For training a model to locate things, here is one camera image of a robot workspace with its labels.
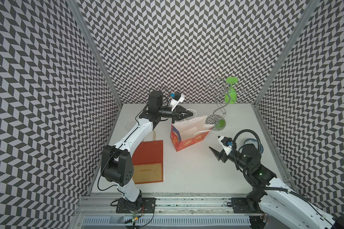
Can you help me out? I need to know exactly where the green wire rack stand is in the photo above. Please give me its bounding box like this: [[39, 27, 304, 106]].
[[205, 77, 246, 131]]

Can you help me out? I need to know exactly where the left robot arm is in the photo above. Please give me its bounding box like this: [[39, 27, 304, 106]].
[[100, 90, 193, 212]]

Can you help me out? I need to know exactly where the red printed paper bag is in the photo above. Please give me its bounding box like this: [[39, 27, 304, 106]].
[[170, 109, 214, 152]]

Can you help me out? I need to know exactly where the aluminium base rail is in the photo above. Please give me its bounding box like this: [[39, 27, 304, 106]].
[[74, 193, 319, 229]]

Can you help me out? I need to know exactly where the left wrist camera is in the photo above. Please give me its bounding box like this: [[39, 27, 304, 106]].
[[170, 92, 185, 111]]

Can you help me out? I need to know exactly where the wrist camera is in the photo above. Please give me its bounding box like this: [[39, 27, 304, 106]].
[[218, 136, 233, 156], [170, 92, 185, 111]]

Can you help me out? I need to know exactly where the clear plastic cup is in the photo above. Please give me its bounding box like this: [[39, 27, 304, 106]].
[[125, 121, 138, 131]]

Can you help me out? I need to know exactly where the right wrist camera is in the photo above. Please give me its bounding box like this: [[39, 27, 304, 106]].
[[218, 136, 233, 156]]

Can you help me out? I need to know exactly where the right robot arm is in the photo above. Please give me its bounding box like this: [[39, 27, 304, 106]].
[[211, 129, 344, 229]]

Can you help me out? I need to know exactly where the plain red paper bag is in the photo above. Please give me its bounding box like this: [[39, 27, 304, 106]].
[[132, 140, 164, 184]]

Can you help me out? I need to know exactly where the blue white ceramic dish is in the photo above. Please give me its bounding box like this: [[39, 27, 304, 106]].
[[244, 138, 264, 154]]

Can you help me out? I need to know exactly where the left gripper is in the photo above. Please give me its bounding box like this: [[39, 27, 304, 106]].
[[158, 104, 193, 123]]

